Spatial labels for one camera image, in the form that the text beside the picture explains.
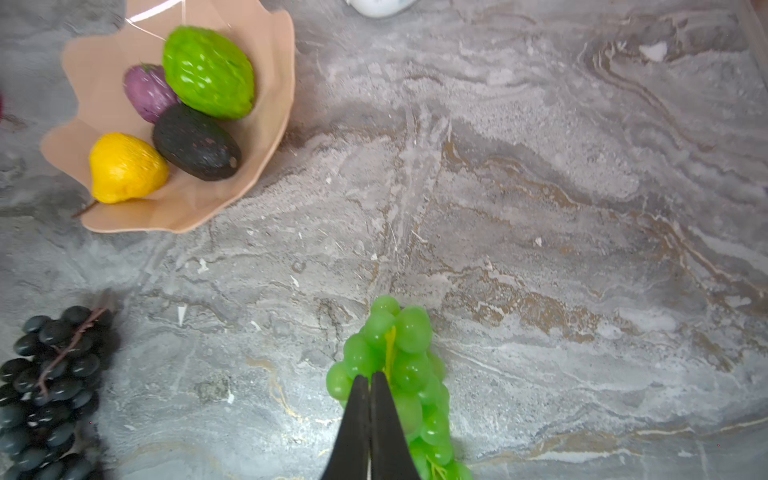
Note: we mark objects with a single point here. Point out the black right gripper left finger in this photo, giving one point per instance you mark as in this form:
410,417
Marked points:
349,459

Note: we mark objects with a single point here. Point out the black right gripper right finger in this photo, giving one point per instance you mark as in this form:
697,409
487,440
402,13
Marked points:
389,453

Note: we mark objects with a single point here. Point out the green fake grape bunch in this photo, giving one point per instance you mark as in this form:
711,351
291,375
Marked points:
397,340

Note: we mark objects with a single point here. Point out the black fake grape bunch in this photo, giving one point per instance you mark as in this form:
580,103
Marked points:
50,392

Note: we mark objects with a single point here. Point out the dark fake avocado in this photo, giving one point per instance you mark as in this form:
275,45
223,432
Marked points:
196,144

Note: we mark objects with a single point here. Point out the yellow fake lemon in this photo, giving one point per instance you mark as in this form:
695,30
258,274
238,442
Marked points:
124,167

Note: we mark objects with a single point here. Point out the green bumpy fake fruit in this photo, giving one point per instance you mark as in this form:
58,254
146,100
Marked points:
209,72

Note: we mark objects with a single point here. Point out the purple fake fruit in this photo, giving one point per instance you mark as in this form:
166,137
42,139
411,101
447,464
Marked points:
146,88

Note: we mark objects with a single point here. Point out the peach scalloped fruit bowl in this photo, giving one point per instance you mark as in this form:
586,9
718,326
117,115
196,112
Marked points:
95,66

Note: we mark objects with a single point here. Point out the white and blue clock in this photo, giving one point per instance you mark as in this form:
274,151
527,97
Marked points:
377,9

